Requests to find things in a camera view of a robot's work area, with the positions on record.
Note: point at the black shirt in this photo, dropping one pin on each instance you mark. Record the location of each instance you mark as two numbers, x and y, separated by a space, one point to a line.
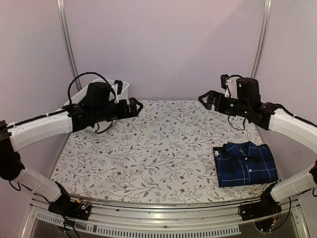
217 151

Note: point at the white plastic bin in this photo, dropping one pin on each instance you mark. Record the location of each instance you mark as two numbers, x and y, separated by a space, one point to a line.
82 93

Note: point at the right aluminium frame post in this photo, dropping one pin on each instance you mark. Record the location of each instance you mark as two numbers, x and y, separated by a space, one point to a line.
262 37

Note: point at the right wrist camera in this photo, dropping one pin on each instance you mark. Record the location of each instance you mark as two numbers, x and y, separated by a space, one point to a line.
226 82

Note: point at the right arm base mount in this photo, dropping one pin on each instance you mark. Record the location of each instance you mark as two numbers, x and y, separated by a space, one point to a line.
265 207

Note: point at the aluminium frame post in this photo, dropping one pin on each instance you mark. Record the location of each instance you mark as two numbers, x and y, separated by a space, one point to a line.
262 37
66 36

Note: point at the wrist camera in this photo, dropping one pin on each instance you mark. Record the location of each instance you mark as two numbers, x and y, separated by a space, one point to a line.
226 82
117 86

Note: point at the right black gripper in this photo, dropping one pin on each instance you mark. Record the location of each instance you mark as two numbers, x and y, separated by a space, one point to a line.
218 104

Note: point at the left aluminium frame post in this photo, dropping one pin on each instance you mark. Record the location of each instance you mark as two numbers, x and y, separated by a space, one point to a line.
66 36

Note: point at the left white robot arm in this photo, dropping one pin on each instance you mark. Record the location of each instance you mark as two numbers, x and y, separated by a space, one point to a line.
99 101

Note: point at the floral patterned table mat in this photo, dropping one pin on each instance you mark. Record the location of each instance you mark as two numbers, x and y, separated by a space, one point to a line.
163 156

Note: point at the blue plaid long sleeve shirt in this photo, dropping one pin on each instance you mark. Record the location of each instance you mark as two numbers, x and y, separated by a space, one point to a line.
245 164

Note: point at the front aluminium rail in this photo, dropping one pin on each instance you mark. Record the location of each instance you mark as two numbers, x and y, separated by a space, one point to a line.
110 219

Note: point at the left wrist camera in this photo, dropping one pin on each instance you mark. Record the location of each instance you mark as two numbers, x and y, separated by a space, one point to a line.
117 86

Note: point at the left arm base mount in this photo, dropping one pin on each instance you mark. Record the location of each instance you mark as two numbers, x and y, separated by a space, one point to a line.
64 206

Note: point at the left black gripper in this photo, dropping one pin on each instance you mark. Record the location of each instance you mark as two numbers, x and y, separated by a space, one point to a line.
125 113

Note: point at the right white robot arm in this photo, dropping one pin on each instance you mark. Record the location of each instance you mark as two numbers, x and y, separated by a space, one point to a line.
242 98

